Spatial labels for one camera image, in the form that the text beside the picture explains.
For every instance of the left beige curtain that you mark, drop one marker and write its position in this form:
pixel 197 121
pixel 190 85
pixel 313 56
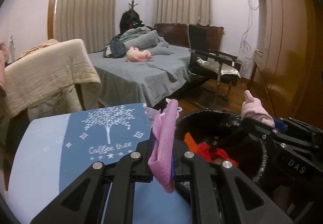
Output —
pixel 92 21

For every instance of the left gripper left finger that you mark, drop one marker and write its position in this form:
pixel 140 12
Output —
pixel 102 193

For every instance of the blue tree tablecloth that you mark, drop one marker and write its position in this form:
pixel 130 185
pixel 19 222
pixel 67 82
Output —
pixel 55 151

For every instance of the orange mesh net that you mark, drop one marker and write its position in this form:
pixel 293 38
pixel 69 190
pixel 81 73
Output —
pixel 192 145

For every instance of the pink jacket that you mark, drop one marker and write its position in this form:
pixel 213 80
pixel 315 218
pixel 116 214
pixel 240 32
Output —
pixel 4 58

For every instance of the grey pillow and duvet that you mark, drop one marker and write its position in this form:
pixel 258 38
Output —
pixel 144 38

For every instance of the black trash bin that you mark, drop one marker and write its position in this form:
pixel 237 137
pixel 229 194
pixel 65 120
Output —
pixel 222 129

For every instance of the bed with grey sheet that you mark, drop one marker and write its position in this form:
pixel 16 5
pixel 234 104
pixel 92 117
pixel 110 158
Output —
pixel 148 82

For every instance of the silver chair cushion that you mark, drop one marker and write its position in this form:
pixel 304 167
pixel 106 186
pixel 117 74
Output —
pixel 214 67

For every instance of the red cloth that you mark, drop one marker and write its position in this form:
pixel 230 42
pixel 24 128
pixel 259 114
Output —
pixel 214 155

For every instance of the wooden wardrobe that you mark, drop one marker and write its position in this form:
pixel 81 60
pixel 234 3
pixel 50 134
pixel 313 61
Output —
pixel 287 75

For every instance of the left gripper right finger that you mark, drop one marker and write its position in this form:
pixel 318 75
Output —
pixel 221 193

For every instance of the black chair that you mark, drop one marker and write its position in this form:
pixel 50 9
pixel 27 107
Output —
pixel 199 47

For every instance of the pink plush toy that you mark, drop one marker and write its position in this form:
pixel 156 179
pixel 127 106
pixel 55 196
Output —
pixel 135 55

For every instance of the dark wooden headboard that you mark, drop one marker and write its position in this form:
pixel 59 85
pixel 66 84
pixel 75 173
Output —
pixel 176 34

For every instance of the pink face mask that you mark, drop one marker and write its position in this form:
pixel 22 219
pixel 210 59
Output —
pixel 160 161

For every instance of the pink sock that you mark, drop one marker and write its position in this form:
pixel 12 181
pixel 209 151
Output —
pixel 252 108

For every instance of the dark grey clothes pile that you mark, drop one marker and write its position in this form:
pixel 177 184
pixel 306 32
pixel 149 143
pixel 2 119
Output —
pixel 115 49

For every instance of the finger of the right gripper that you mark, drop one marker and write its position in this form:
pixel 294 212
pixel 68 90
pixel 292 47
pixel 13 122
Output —
pixel 279 125
pixel 261 131

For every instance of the beige quilt on rack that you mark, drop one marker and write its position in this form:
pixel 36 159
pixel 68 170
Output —
pixel 46 72

